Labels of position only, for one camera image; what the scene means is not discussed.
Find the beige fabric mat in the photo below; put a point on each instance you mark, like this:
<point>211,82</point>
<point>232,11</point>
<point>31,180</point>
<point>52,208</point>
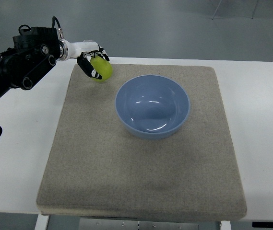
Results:
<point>96,168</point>

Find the white table leg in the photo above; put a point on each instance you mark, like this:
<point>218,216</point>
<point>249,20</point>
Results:
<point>41,222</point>
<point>225,225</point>

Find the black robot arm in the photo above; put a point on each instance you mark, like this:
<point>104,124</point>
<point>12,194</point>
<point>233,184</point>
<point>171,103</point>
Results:
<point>35,53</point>

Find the blue ceramic bowl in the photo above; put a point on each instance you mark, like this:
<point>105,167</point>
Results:
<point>152,106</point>

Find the green pear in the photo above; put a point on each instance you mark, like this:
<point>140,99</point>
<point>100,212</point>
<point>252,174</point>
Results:
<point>102,67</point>

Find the white left table leg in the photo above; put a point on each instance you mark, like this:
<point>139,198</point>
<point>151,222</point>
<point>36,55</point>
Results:
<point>41,222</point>

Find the white right table leg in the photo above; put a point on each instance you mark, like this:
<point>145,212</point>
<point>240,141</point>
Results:
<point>225,225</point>

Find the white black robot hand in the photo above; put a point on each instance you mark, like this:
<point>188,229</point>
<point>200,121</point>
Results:
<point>82,51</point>

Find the black bar device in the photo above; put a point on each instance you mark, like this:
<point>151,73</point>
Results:
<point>262,225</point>

